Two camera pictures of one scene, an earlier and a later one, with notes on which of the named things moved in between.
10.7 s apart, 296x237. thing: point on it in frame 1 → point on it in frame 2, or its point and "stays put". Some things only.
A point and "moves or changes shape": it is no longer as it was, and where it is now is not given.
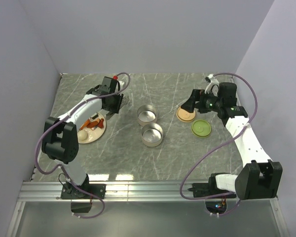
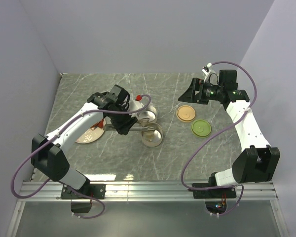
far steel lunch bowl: x=146 y=114 stays put
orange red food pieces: x=98 y=123 stays put
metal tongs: x=125 y=101 moves or changes shape
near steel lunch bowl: x=152 y=134 stays put
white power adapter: x=114 y=81 → x=135 y=104
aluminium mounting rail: x=42 y=192 stays put
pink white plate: x=94 y=133 stays put
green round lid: x=201 y=128 stays put
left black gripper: x=116 y=108 → x=123 y=128
